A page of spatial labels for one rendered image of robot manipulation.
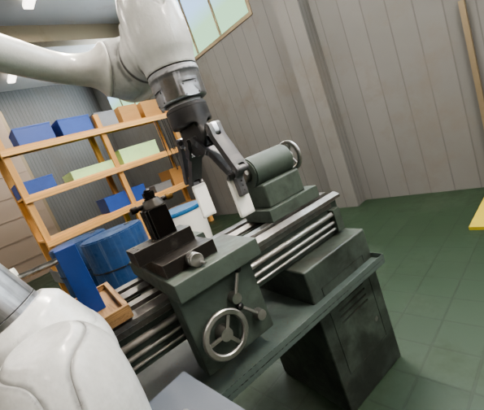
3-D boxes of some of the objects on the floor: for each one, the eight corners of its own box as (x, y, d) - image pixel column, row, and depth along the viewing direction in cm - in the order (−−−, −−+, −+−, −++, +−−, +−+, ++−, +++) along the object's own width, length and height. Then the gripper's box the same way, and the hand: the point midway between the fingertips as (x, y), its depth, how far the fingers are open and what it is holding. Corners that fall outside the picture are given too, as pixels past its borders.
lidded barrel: (200, 252, 430) (180, 203, 417) (232, 249, 393) (211, 195, 379) (168, 275, 385) (145, 221, 371) (202, 274, 348) (176, 215, 334)
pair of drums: (136, 285, 394) (106, 222, 377) (186, 297, 305) (150, 215, 289) (78, 321, 347) (41, 250, 330) (118, 347, 258) (70, 253, 242)
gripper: (144, 127, 64) (184, 223, 68) (198, 83, 43) (251, 224, 47) (176, 118, 68) (211, 209, 72) (239, 73, 47) (285, 204, 51)
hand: (225, 209), depth 59 cm, fingers open, 13 cm apart
